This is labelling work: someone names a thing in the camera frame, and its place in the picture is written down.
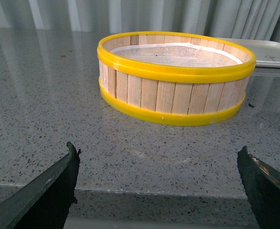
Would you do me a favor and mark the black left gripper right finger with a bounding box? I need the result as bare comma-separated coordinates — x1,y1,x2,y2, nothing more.
237,146,280,229

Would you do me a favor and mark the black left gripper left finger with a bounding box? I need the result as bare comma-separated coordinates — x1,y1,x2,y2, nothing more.
0,142,81,229

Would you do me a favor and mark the white bear-print tray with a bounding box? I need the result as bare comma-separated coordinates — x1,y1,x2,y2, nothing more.
220,38,280,68

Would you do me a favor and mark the wooden steamer with yellow bands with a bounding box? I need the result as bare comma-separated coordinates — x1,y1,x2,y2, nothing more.
97,31,256,126

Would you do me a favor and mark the white steamer liner cloth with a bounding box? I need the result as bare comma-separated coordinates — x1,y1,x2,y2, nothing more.
111,43,243,68

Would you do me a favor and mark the grey pleated curtain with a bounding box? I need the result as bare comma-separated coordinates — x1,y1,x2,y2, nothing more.
0,0,280,42

